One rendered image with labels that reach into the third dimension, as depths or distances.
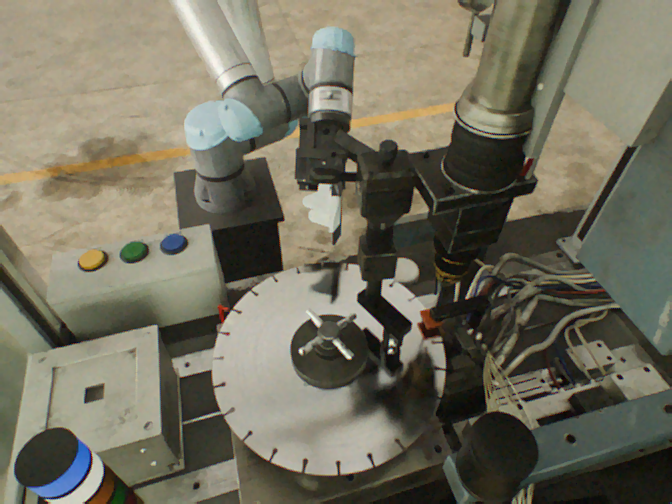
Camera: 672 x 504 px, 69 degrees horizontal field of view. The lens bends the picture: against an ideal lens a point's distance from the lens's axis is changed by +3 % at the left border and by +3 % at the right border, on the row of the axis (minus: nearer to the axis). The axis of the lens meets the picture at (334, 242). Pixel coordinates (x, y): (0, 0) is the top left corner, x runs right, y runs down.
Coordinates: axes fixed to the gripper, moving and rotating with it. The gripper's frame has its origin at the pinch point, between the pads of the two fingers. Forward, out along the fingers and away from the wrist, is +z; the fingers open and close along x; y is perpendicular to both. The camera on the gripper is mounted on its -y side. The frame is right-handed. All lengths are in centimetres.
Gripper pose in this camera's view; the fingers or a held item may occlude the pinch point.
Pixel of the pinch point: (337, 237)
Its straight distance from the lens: 77.2
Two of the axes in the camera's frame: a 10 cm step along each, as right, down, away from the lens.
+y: -10.0, -0.4, 0.4
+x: -0.3, -1.5, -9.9
